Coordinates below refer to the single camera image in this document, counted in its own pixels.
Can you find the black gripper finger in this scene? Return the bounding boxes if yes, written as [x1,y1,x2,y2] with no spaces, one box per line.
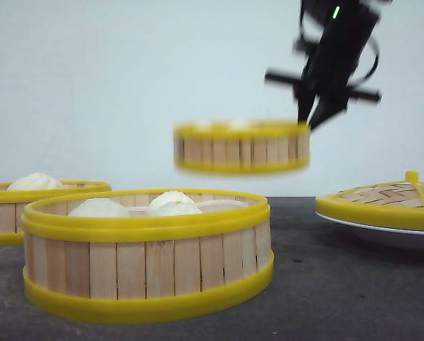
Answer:
[296,92,316,123]
[310,96,347,130]

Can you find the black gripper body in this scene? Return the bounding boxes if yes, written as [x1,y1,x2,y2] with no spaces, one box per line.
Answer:
[264,1,381,102]

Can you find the bamboo steamer basket yellow rims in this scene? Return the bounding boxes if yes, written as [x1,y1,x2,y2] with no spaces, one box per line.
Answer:
[173,119,310,174]

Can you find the woven bamboo steamer lid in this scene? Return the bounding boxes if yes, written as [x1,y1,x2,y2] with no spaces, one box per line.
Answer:
[315,170,424,232]

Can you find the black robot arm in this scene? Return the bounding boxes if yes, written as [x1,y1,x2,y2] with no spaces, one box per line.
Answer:
[264,1,381,129]

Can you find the white plate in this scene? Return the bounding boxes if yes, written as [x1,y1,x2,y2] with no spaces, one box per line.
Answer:
[316,211,424,252]

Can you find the white steamed bun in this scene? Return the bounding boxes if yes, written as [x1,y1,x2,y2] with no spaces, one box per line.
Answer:
[147,190,202,217]
[68,197,130,218]
[7,173,63,190]

